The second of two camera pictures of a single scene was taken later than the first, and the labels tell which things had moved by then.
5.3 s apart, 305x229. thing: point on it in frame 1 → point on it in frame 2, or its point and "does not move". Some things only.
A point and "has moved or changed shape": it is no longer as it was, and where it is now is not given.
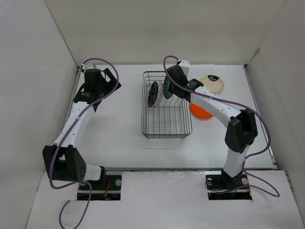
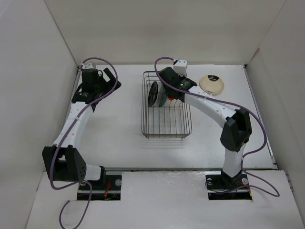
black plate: (153, 94) does not move
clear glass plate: (159, 93) does not move
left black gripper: (110, 84) does not move
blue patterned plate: (167, 95) has moved or changed shape
